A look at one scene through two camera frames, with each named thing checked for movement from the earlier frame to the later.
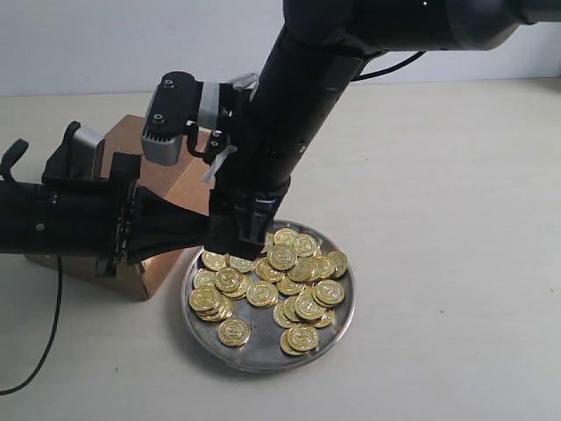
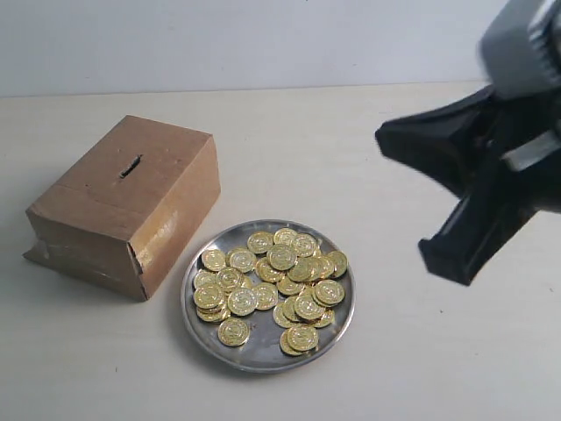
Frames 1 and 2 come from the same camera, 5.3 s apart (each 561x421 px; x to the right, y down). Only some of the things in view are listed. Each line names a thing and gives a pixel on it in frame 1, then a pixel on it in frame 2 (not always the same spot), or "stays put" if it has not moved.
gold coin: [303, 338] stays put
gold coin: [282, 257] stays put
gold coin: [262, 294] → [241, 302]
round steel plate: [273, 313] stays put
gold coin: [213, 260] stays put
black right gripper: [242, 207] → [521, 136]
